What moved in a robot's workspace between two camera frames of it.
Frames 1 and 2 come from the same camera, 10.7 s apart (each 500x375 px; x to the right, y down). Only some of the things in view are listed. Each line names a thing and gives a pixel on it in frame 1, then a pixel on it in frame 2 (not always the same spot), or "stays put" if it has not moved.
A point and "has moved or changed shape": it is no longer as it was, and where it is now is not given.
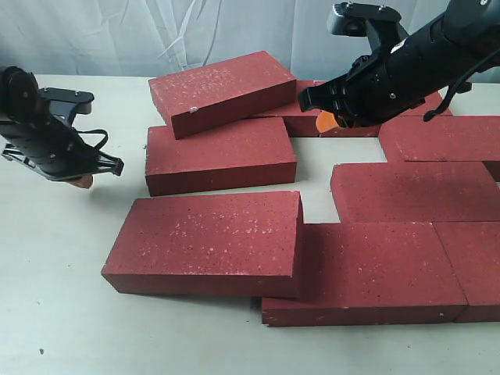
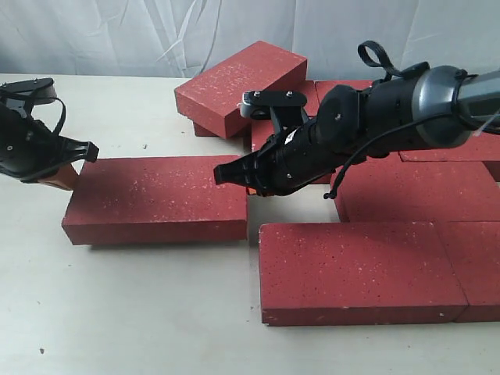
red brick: x=248 y=245 to x=155 y=200
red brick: x=254 y=149 to x=261 y=130
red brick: x=473 y=250 stays put
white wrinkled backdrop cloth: x=125 y=37 stays put
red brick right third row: x=415 y=191 stays put
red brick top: x=205 y=97 has moved or changed shape
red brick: x=371 y=273 stays put
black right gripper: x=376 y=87 to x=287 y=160
